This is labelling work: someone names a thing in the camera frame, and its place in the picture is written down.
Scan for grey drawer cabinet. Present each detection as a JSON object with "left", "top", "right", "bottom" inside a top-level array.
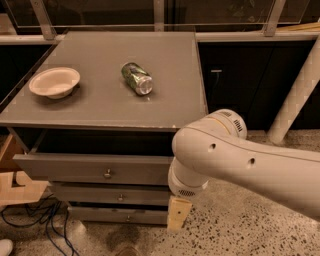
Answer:
[{"left": 0, "top": 31, "right": 207, "bottom": 210}]

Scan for metal glass railing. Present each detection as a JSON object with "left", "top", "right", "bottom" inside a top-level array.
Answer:
[{"left": 0, "top": 0, "right": 320, "bottom": 45}]

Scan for green soda can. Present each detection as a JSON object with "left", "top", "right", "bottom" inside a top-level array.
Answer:
[{"left": 121, "top": 62, "right": 153, "bottom": 96}]

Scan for white paper bowl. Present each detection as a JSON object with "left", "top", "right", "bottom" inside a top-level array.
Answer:
[{"left": 29, "top": 67, "right": 80, "bottom": 99}]

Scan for grey top drawer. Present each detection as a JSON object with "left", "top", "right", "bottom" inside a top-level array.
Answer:
[{"left": 14, "top": 130, "right": 173, "bottom": 185}]

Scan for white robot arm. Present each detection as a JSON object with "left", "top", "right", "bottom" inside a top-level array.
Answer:
[{"left": 167, "top": 41, "right": 320, "bottom": 232}]

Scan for white shoe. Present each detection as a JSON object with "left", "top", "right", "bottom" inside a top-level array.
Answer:
[{"left": 0, "top": 239, "right": 13, "bottom": 256}]

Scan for wooden furniture piece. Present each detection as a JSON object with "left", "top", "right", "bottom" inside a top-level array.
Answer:
[{"left": 0, "top": 134, "right": 48, "bottom": 208}]

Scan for grey middle drawer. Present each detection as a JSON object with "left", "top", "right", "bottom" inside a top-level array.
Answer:
[{"left": 50, "top": 182, "right": 171, "bottom": 206}]

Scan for brown shoe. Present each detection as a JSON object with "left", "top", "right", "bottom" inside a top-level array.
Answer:
[{"left": 115, "top": 246, "right": 141, "bottom": 256}]

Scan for blue and black cables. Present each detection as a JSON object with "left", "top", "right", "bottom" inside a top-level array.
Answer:
[{"left": 0, "top": 193, "right": 81, "bottom": 256}]

